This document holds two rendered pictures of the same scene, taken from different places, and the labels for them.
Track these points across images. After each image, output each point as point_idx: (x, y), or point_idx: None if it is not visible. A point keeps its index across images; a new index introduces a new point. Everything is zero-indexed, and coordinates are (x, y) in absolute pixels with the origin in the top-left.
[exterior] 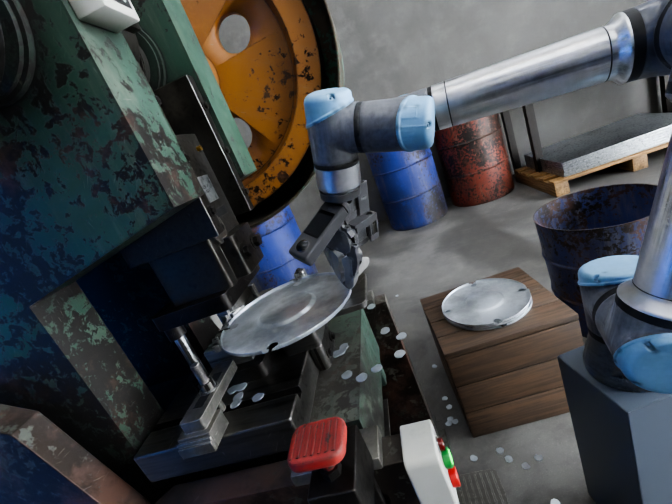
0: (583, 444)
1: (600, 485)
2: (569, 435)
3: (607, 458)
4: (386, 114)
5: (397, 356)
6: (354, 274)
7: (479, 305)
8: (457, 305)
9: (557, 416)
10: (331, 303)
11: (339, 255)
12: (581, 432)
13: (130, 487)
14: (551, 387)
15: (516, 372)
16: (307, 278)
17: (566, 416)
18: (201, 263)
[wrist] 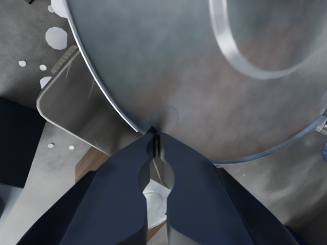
0: (31, 135)
1: (27, 119)
2: (76, 140)
3: (1, 133)
4: None
5: (46, 78)
6: (82, 178)
7: (146, 199)
8: (165, 190)
9: (89, 148)
10: (151, 59)
11: (173, 239)
12: (27, 141)
13: None
14: (90, 163)
15: (104, 160)
16: (313, 121)
17: (84, 150)
18: None
